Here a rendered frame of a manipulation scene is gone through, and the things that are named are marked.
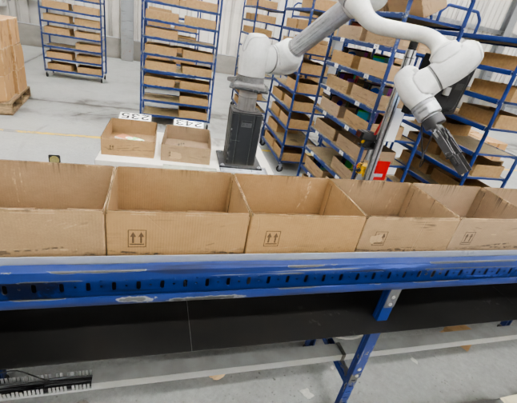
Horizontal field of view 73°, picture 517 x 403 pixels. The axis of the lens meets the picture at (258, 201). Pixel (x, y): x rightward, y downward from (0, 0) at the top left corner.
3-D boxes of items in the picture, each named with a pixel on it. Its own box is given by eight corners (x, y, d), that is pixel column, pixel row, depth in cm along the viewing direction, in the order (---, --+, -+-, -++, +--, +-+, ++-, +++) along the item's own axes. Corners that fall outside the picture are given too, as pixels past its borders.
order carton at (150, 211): (226, 213, 133) (233, 172, 126) (242, 261, 109) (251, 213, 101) (116, 209, 122) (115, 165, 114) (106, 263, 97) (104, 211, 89)
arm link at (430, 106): (406, 111, 128) (415, 125, 127) (430, 96, 122) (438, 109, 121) (415, 112, 135) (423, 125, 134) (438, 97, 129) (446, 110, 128)
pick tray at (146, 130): (157, 137, 232) (158, 122, 227) (154, 158, 199) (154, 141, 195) (111, 132, 225) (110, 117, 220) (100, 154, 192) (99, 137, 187)
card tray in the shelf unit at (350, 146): (334, 144, 295) (338, 132, 291) (365, 146, 305) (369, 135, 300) (358, 162, 262) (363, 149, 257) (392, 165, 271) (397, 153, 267)
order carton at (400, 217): (397, 216, 157) (411, 182, 149) (442, 257, 132) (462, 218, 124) (318, 214, 145) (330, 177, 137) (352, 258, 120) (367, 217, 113)
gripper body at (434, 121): (425, 123, 133) (438, 143, 131) (417, 123, 127) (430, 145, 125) (443, 111, 128) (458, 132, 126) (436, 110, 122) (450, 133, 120)
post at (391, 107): (366, 197, 226) (417, 50, 185) (370, 200, 221) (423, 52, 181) (350, 196, 222) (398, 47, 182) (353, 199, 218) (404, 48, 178)
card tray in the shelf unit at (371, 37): (363, 41, 259) (367, 27, 255) (397, 48, 268) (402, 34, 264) (394, 48, 225) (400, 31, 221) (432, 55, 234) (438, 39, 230)
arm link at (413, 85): (407, 109, 126) (443, 87, 121) (386, 74, 129) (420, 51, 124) (410, 115, 136) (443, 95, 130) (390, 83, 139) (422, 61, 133)
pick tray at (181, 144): (208, 143, 238) (210, 129, 233) (210, 165, 205) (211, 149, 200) (166, 138, 232) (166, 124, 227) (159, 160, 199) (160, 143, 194)
